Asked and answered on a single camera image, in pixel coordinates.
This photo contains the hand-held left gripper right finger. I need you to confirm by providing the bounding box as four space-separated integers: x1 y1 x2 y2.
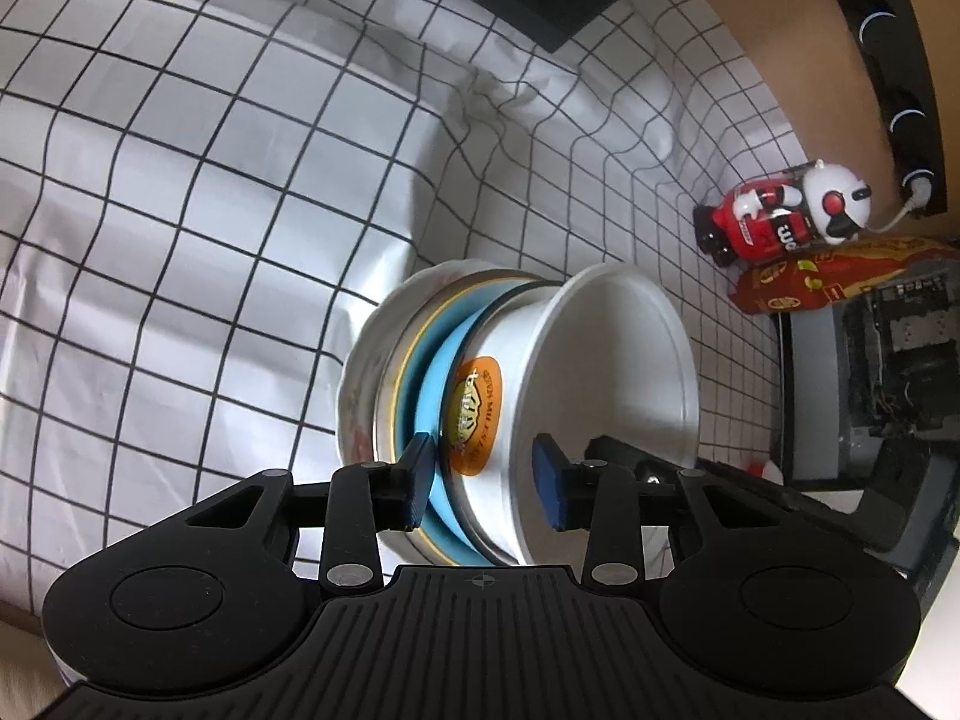
531 433 782 590

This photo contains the white plug with cable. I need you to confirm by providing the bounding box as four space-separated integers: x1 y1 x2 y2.
862 181 931 237

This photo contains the white black checked tablecloth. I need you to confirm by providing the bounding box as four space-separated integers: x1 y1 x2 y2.
0 0 820 616

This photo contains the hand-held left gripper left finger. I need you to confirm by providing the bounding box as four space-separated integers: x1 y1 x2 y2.
180 431 437 595

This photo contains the grey electronic device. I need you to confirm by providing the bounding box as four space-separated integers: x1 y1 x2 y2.
778 255 960 497

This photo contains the white floral plate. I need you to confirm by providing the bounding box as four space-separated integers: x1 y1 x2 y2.
335 259 496 467

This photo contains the light blue plate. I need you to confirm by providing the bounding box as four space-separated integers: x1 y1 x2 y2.
409 315 490 568

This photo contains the black power strip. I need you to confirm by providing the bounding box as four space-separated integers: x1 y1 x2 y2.
816 0 960 220

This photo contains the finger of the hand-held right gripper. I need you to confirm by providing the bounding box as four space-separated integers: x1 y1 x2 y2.
583 435 680 503

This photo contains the white paper bowl orange label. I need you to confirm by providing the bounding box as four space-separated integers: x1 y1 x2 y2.
442 261 700 568

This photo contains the red snack packet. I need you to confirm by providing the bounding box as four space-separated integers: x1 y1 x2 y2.
733 235 960 316

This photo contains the red white toy figure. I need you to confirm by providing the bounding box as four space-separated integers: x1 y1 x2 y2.
694 159 875 268

